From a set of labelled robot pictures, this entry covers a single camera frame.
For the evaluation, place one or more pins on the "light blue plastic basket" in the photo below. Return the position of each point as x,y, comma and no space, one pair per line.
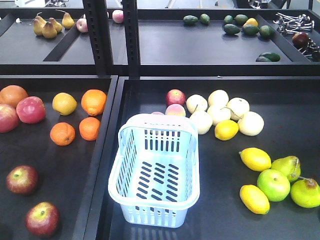
155,177

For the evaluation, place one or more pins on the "peach behind basket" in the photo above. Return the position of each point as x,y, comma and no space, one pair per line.
175,110

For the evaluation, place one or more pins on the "orange behind red apples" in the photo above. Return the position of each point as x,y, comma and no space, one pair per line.
12,95

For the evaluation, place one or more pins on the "black wooden produce display stand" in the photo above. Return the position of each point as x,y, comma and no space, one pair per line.
278,82

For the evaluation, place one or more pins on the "yellow lemon near melons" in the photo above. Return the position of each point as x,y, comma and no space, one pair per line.
226,130

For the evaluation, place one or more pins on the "large orange with nub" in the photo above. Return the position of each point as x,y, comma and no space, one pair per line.
93,102

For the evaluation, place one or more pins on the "orange small right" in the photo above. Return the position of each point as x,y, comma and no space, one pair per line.
89,128

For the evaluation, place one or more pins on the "orange small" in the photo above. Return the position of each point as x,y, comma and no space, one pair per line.
89,128
62,134

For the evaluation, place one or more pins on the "yellow apple pear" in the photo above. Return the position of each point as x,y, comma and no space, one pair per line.
64,103

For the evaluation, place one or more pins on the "orange small front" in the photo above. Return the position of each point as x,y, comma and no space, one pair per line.
62,134

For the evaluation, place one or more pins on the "yellow lemon middle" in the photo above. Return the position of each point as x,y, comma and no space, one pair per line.
255,159

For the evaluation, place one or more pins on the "yellow lemon front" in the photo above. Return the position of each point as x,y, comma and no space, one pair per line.
254,199

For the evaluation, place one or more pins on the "bright red apple right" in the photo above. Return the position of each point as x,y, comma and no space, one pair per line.
31,110

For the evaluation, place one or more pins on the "bright red apple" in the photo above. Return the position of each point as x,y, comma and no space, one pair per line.
9,119
31,110

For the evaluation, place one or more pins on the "green apple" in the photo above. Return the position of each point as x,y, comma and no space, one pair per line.
274,184

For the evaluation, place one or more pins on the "green pear back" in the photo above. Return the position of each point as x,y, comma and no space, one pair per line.
290,166

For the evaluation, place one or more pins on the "green pear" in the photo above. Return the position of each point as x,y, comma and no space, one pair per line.
306,193
290,166

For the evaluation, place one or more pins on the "red apple mid left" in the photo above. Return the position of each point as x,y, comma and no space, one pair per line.
22,180

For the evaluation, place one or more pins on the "bright red apple left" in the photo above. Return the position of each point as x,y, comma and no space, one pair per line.
9,119

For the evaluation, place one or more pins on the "red apple front left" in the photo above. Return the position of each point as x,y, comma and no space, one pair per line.
43,219

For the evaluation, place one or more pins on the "dark red apple far right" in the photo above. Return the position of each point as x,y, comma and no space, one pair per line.
300,39

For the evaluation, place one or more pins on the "green pear front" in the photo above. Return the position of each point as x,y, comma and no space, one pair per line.
306,193

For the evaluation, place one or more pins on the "black upright shelf post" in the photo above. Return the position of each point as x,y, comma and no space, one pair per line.
99,35

